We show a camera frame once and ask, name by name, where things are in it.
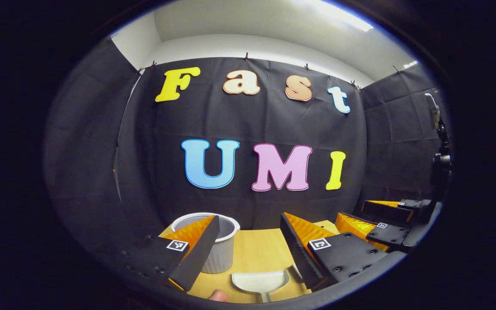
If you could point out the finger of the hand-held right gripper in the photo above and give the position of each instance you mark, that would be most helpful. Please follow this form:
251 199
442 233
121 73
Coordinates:
392 236
381 212

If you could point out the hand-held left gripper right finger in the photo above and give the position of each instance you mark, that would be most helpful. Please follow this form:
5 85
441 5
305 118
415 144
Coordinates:
297 249

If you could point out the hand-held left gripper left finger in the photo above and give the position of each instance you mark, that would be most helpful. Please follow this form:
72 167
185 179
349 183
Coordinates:
200 256

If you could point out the grey garbage bin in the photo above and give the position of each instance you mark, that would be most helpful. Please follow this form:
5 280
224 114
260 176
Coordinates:
224 254

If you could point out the white dustpan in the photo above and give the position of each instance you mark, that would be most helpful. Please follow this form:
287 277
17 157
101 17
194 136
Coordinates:
258 280

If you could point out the wooden desktop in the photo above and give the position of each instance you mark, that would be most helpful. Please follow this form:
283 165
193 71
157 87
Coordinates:
254 249

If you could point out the row of black cloth clips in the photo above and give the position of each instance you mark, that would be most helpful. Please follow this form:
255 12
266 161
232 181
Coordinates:
246 56

